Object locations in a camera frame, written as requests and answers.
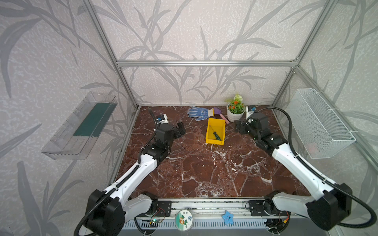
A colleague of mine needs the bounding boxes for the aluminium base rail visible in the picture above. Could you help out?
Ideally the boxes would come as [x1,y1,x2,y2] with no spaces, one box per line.
[85,197,336,220]

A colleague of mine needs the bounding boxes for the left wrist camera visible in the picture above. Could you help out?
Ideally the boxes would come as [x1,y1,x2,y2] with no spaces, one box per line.
[156,114,169,124]

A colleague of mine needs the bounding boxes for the yellow plastic bin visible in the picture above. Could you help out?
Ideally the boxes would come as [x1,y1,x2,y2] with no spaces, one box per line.
[206,118,226,146]

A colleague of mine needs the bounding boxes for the white wire mesh basket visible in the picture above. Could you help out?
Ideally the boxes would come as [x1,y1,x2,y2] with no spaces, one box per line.
[286,88,356,159]

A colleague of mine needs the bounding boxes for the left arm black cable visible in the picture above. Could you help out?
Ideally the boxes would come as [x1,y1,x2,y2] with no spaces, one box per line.
[73,109,158,236]

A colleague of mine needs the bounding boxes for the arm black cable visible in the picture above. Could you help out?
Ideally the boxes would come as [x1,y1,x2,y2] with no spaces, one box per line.
[246,106,378,228]
[73,109,158,236]

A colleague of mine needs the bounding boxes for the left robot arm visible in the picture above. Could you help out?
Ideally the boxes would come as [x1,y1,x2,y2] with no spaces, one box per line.
[74,122,186,236]

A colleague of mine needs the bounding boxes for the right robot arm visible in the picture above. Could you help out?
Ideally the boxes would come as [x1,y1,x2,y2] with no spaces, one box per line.
[234,113,352,231]

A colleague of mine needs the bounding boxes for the blue star sticker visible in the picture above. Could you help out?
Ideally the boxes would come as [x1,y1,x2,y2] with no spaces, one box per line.
[222,210,234,225]

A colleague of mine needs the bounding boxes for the purple pink toy trowel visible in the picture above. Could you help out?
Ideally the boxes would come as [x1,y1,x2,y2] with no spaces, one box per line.
[213,108,230,124]

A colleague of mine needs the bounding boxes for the white pot with flowers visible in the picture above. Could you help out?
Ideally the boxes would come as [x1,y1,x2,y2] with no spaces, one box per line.
[225,94,245,123]

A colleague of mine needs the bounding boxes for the clear plastic wall shelf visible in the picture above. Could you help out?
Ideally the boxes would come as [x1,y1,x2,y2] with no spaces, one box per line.
[41,92,118,160]

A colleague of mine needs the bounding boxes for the blue white work glove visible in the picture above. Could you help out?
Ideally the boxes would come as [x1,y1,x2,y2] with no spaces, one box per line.
[187,106,215,122]

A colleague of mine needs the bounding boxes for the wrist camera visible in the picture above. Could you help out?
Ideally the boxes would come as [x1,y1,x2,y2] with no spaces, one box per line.
[156,114,169,124]
[245,105,257,119]

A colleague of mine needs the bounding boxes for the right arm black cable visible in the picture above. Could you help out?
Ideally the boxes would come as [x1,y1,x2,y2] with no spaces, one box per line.
[246,106,378,228]

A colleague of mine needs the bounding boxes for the green black screwdriver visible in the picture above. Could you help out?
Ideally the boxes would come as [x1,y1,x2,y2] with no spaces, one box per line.
[213,132,221,141]

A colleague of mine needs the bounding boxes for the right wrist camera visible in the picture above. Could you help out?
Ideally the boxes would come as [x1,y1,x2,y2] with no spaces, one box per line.
[245,105,257,119]

